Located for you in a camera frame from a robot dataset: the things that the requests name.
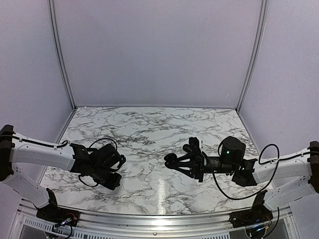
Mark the left aluminium corner post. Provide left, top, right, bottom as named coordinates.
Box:
left=47, top=0, right=77, bottom=111

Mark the aluminium front rail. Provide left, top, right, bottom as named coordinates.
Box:
left=14, top=205, right=292, bottom=239

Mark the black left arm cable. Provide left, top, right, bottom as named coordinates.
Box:
left=0, top=138, right=119, bottom=188

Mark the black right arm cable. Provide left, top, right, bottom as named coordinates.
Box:
left=201, top=138, right=281, bottom=199

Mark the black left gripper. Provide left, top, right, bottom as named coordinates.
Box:
left=90, top=165, right=122, bottom=191

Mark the right aluminium corner post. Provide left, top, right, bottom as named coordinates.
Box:
left=235, top=0, right=269, bottom=114

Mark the black round puck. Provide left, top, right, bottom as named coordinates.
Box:
left=164, top=153, right=178, bottom=168

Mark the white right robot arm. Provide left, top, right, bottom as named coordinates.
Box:
left=164, top=136, right=319, bottom=223

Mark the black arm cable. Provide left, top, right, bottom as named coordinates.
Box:
left=201, top=138, right=281, bottom=199
left=0, top=138, right=119, bottom=188

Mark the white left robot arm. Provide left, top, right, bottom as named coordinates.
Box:
left=0, top=124, right=126, bottom=222

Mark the aluminium corner post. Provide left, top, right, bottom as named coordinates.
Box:
left=235, top=0, right=269, bottom=114
left=47, top=0, right=77, bottom=111

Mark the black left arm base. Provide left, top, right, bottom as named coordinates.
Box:
left=35, top=188, right=80, bottom=227

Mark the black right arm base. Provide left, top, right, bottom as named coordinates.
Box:
left=229, top=190, right=273, bottom=228

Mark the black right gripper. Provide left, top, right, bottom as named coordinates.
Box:
left=172, top=151, right=237, bottom=183

